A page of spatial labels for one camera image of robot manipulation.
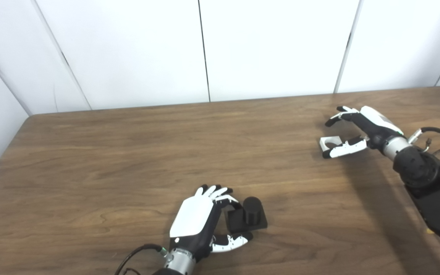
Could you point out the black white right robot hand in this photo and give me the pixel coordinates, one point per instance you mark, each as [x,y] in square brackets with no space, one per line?
[376,128]

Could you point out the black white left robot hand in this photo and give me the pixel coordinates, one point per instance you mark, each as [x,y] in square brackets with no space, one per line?
[193,217]

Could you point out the white square piece with hole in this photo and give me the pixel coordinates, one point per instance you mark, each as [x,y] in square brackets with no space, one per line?
[323,144]

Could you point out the black peg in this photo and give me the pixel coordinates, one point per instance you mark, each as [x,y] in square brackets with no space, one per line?
[251,212]

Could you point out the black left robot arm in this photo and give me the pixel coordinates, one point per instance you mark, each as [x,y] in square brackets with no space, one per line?
[180,261]

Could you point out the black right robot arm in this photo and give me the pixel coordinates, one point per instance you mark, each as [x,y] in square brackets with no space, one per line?
[434,187]

